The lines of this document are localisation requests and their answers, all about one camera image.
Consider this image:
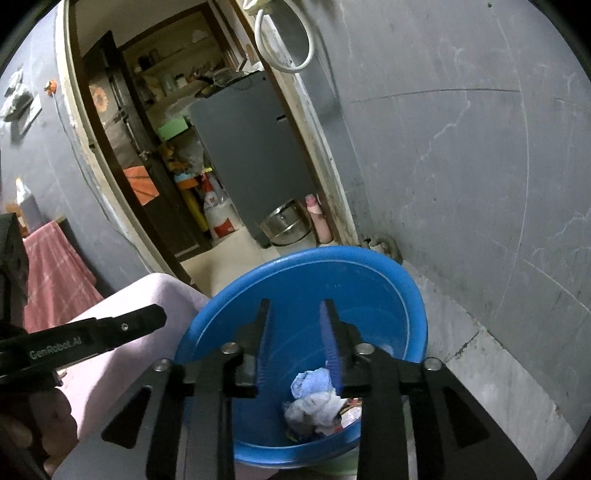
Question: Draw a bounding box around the white jug red label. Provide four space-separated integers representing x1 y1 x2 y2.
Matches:
201 173 243 241

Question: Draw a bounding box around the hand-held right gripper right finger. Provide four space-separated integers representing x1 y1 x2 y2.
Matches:
318 298 539 480

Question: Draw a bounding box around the person's left hand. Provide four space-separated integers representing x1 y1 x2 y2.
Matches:
0 387 80 463

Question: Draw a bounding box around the clear plastic bag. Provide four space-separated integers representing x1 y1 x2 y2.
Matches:
2 69 25 100

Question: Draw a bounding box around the steel pot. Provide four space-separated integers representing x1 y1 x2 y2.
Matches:
261 199 312 247

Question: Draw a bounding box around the white wall card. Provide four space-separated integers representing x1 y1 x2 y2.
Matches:
0 92 43 124

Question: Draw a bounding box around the grey refrigerator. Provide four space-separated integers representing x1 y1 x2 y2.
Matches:
190 70 324 247

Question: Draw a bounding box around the orange paper sheet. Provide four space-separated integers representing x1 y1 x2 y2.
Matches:
122 165 158 206

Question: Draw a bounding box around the crumpled white plastic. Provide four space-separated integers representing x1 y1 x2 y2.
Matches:
283 390 343 437

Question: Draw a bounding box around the red checked cloth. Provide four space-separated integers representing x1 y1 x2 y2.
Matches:
23 220 105 333

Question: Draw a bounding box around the grey drain pipe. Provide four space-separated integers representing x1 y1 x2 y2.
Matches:
362 235 403 265

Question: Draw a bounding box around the pink bottle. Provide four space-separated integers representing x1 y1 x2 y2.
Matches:
305 194 333 245

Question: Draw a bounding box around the blue plastic tub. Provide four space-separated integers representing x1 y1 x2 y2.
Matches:
174 246 429 468

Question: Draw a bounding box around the grey box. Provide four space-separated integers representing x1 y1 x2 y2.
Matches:
18 194 43 234

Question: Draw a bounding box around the crumpled light blue cloth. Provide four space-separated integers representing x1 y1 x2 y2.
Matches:
291 367 334 398

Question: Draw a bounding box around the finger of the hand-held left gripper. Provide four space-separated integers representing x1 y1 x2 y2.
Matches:
95 304 168 349

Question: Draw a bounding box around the white hose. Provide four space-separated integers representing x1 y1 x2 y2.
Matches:
255 0 317 73

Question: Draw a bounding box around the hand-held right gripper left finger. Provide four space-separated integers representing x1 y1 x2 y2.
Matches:
54 298 271 480

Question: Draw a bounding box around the green box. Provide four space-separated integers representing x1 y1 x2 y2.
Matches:
157 117 191 141

